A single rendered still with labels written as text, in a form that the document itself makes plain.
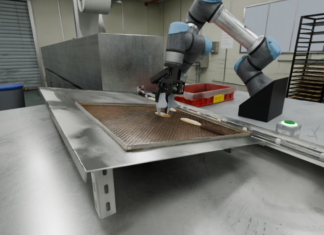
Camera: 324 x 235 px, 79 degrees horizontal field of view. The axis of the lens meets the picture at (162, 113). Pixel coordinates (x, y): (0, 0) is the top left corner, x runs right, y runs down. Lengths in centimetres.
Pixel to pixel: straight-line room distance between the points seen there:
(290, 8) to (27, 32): 714
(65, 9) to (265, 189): 772
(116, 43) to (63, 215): 117
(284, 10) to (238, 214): 546
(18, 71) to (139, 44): 637
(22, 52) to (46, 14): 141
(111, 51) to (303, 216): 131
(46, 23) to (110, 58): 638
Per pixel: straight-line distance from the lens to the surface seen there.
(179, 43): 79
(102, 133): 55
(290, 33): 564
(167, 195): 56
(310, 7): 558
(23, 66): 765
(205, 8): 118
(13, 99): 393
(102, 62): 145
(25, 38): 766
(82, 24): 251
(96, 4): 216
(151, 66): 162
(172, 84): 76
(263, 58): 122
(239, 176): 67
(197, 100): 135
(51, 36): 775
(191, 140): 55
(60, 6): 791
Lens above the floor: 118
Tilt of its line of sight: 17 degrees down
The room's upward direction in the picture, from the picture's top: straight up
